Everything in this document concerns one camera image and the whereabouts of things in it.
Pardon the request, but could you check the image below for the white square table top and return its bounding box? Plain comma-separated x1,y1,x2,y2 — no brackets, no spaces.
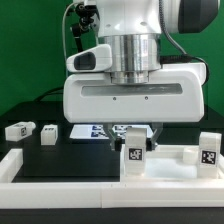
120,145,224,182

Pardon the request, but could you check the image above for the white sheet with tags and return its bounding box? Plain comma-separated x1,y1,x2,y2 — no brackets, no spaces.
69,124,148,140

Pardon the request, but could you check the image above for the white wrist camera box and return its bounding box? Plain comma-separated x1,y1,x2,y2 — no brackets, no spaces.
66,44,112,72

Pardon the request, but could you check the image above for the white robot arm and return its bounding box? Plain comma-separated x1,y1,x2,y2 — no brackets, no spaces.
63,0,220,150

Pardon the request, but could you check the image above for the white U-shaped fence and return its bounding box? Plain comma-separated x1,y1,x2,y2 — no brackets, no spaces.
0,149,224,209

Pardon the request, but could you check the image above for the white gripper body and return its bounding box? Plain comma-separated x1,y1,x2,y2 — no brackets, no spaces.
63,63,206,124

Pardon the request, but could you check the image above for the black cable at base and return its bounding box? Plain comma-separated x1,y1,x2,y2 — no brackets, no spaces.
34,86,66,102

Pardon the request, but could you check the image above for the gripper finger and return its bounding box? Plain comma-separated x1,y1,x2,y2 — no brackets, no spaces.
146,122,163,150
103,123,124,151

